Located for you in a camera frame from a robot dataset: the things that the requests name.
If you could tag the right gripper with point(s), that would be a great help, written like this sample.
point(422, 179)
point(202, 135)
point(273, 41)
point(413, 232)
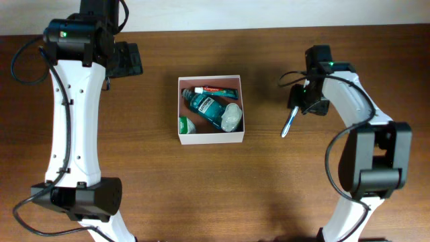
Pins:
point(296, 99)

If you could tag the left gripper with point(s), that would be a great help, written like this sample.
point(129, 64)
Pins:
point(131, 63)

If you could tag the blue white toothbrush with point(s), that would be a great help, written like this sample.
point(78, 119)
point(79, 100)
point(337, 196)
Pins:
point(289, 121)

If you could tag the toothpaste tube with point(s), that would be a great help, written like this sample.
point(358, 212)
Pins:
point(218, 91)

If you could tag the green soap bar box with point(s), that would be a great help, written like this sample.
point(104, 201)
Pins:
point(186, 126)

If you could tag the teal mouthwash bottle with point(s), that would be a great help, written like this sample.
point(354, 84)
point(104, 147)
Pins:
point(204, 105)

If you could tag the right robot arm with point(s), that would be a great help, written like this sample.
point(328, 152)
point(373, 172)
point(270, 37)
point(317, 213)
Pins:
point(368, 160)

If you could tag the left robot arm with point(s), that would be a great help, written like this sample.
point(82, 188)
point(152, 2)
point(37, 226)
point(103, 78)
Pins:
point(73, 183)

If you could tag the white cardboard box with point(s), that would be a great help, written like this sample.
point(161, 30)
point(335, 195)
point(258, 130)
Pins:
point(206, 133)

